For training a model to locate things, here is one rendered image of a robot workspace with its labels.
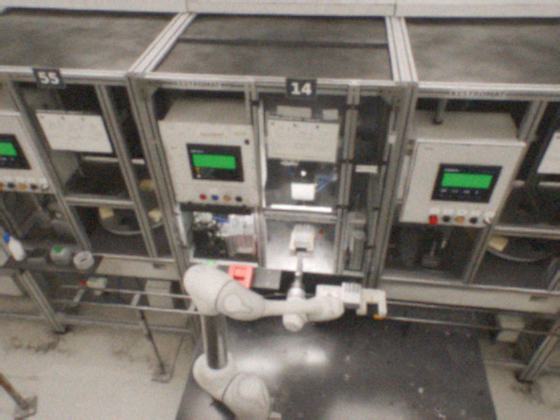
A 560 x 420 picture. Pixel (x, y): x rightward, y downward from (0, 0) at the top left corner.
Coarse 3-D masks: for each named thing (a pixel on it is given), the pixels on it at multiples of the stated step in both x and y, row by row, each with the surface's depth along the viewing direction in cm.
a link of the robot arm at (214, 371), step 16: (192, 272) 171; (208, 272) 169; (192, 288) 169; (208, 288) 165; (208, 304) 167; (208, 320) 178; (224, 320) 183; (208, 336) 184; (224, 336) 188; (208, 352) 191; (224, 352) 194; (208, 368) 199; (224, 368) 199; (208, 384) 201; (224, 384) 200
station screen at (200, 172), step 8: (192, 152) 199; (200, 152) 198; (208, 152) 198; (216, 152) 197; (224, 152) 197; (232, 152) 196; (192, 160) 202; (200, 168) 204; (208, 168) 204; (216, 168) 203; (224, 168) 202; (200, 176) 207; (208, 176) 207; (216, 176) 206; (224, 176) 206; (232, 176) 205
